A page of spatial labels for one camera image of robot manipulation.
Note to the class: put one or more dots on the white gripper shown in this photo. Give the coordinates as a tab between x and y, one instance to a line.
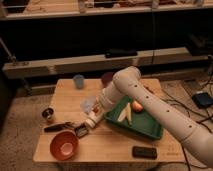
97	101

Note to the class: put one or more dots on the green plastic tray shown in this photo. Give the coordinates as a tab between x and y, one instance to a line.
142	123

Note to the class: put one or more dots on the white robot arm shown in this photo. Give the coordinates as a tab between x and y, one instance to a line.
197	140

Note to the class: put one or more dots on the light blue cup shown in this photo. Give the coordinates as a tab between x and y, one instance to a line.
79	81

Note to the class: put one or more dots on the small metal cup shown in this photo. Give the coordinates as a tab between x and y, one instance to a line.
48	115

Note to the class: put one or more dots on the clear plastic bag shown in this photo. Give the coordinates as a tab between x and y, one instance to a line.
88	104

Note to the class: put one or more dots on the white cylindrical bottle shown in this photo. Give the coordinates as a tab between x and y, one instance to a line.
93	119

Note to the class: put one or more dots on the purple bowl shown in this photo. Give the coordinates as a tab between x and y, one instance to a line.
106	78

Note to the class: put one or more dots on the small dark box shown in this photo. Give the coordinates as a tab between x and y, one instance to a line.
81	130

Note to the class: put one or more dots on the peach apple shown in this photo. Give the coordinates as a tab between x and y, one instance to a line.
136	107

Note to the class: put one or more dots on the black object on shelf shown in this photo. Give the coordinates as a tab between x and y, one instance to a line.
112	53

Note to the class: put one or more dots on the brown dried food pile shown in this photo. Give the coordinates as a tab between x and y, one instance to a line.
149	89

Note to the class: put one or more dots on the orange bowl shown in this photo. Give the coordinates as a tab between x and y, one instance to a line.
64	145

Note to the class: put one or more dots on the black rectangular remote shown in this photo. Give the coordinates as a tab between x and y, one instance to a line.
144	152

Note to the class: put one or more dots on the wooden low shelf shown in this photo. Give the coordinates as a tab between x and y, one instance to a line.
38	68

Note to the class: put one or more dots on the black power adapter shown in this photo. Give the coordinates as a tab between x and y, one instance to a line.
202	100

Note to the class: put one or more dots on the dark handled tool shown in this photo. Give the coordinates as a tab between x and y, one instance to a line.
59	127

